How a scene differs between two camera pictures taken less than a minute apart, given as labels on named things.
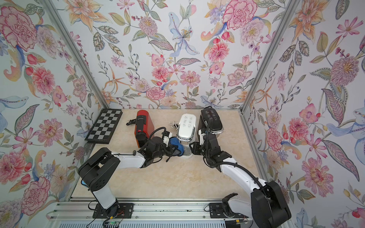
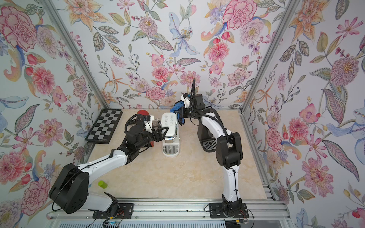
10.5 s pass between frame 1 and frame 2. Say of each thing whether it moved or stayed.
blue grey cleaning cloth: moved
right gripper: moved
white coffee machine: moved
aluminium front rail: stayed
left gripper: moved
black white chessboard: stayed
